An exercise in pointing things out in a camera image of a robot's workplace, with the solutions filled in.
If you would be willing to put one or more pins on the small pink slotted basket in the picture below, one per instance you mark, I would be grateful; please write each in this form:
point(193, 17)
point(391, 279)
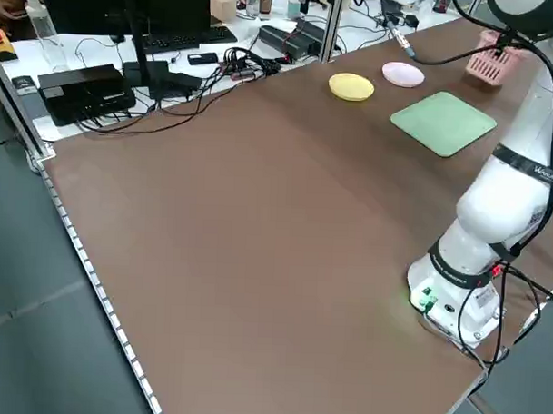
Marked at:
point(485, 71)

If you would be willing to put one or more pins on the green plastic tray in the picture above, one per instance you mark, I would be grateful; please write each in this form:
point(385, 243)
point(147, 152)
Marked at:
point(443, 124)

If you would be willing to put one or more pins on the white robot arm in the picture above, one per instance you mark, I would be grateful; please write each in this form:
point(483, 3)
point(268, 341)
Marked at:
point(494, 210)

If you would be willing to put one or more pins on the white plate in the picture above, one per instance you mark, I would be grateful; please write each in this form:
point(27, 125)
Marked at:
point(403, 75)

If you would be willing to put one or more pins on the yellow plate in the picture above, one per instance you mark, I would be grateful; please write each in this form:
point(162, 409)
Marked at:
point(351, 87)

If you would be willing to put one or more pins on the black finned power supply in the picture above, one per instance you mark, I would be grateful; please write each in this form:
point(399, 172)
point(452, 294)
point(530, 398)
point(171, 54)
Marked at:
point(310, 33)
point(275, 39)

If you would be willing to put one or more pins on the teal cup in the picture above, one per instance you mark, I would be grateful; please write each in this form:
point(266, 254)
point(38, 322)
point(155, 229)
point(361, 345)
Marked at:
point(295, 7)

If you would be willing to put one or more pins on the brown bottle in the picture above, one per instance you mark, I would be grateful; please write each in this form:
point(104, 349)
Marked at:
point(265, 0)

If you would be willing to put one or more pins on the small clear bottle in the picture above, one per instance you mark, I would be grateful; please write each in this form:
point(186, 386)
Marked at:
point(252, 2)

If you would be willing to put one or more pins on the cardboard box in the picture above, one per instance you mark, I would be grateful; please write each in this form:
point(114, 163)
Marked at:
point(222, 5)

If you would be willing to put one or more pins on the black phone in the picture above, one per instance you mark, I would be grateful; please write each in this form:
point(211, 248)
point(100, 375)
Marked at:
point(202, 58)

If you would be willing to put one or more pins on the black keyboard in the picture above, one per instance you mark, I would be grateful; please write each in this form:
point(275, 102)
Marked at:
point(187, 38)

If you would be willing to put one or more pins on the black monitor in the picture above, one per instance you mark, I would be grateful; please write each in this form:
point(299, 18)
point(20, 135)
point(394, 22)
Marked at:
point(129, 6)

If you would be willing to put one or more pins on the black mouse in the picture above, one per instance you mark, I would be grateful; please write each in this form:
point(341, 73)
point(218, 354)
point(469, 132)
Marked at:
point(117, 38)

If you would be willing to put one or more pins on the black docking box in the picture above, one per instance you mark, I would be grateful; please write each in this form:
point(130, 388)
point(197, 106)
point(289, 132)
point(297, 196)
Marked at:
point(80, 91)

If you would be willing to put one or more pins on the clear plastic bottle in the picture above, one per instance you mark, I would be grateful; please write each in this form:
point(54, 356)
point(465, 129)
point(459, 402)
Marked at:
point(44, 31)

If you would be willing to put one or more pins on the small black device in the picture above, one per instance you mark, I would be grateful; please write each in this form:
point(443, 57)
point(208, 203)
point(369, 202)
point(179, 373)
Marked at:
point(24, 84)

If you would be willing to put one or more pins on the red emergency stop button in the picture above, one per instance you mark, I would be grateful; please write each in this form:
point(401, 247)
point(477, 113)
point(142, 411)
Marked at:
point(0, 43)

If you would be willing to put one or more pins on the aluminium frame post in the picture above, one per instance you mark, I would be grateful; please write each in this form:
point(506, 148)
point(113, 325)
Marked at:
point(16, 107)

